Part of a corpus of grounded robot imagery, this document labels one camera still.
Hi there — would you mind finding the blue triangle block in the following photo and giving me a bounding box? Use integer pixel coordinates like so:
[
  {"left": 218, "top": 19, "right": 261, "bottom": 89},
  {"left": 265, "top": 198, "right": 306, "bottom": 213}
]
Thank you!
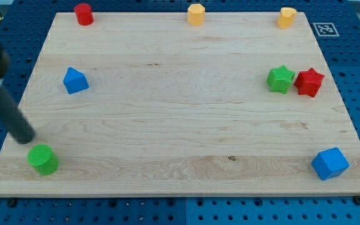
[{"left": 63, "top": 67, "right": 89, "bottom": 94}]

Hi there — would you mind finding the green star block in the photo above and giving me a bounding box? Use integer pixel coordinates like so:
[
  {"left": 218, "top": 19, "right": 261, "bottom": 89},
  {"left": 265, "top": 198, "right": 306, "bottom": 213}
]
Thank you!
[{"left": 266, "top": 65, "right": 296, "bottom": 94}]

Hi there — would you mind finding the yellow hexagon block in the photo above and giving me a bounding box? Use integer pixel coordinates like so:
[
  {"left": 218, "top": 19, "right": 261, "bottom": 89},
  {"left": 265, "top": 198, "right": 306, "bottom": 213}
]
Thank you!
[{"left": 187, "top": 4, "right": 205, "bottom": 26}]

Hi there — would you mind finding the wooden board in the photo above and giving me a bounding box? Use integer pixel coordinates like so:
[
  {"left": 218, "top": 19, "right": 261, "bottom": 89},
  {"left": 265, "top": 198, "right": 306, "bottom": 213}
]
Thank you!
[{"left": 0, "top": 12, "right": 360, "bottom": 198}]

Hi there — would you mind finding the red star block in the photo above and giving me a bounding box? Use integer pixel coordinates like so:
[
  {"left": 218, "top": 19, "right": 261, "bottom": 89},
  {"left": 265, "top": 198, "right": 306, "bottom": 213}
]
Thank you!
[{"left": 294, "top": 67, "right": 325, "bottom": 98}]

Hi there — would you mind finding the green cylinder block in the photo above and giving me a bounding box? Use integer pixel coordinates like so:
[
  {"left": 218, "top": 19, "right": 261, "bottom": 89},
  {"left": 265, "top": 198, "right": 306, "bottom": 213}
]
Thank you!
[{"left": 27, "top": 144, "right": 59, "bottom": 176}]

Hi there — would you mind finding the yellow heart block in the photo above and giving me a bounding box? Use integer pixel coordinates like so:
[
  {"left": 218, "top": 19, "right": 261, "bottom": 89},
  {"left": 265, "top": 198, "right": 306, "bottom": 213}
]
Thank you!
[{"left": 277, "top": 7, "right": 297, "bottom": 29}]

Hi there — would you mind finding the blue cube block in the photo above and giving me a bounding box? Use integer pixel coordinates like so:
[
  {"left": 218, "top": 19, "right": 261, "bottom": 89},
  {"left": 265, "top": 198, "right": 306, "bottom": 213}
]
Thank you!
[{"left": 311, "top": 147, "right": 350, "bottom": 181}]

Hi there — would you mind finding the black and white fiducial tag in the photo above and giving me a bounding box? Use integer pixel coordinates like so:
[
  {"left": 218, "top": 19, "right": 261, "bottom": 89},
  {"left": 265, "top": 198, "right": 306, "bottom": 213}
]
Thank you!
[{"left": 312, "top": 22, "right": 339, "bottom": 37}]

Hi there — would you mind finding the red cylinder block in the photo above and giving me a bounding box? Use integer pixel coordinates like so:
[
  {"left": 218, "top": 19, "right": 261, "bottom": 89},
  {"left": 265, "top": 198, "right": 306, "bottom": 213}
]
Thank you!
[{"left": 74, "top": 3, "right": 94, "bottom": 26}]

